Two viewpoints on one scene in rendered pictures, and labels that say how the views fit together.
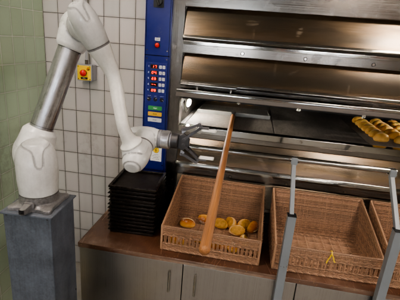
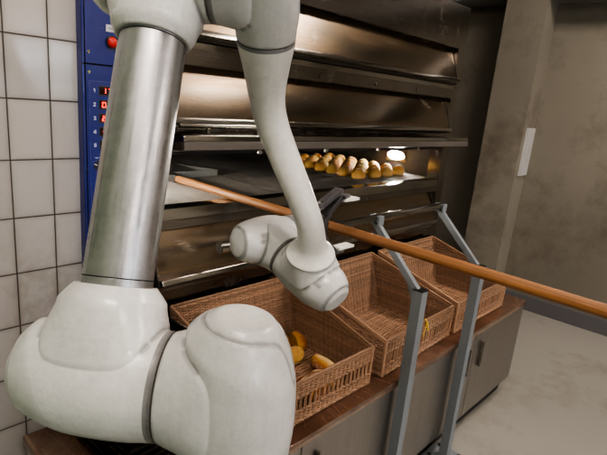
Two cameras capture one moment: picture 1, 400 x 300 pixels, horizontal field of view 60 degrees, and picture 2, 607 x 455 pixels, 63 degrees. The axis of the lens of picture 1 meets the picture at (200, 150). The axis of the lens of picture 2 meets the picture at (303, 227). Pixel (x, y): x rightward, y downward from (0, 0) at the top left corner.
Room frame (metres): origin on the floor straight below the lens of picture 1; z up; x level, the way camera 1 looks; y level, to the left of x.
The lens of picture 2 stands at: (0.90, 1.13, 1.57)
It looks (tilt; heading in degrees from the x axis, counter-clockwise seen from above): 15 degrees down; 304
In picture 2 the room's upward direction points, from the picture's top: 5 degrees clockwise
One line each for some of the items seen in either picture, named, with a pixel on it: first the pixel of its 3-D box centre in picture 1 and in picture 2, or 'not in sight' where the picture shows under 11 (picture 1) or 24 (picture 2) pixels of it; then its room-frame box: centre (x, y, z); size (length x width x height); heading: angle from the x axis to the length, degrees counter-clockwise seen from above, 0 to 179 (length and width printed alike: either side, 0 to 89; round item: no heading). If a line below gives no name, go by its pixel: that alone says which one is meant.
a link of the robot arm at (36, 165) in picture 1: (37, 165); (232, 385); (1.32, 0.67, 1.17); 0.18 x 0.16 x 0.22; 32
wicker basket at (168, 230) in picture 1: (215, 215); (273, 346); (1.85, -0.13, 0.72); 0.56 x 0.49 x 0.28; 81
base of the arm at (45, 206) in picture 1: (37, 199); not in sight; (1.29, 0.66, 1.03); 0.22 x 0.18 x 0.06; 175
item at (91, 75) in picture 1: (86, 72); not in sight; (2.19, 0.75, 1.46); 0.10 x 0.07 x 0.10; 82
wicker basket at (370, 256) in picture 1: (319, 231); (376, 305); (1.76, -0.73, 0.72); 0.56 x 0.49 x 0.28; 83
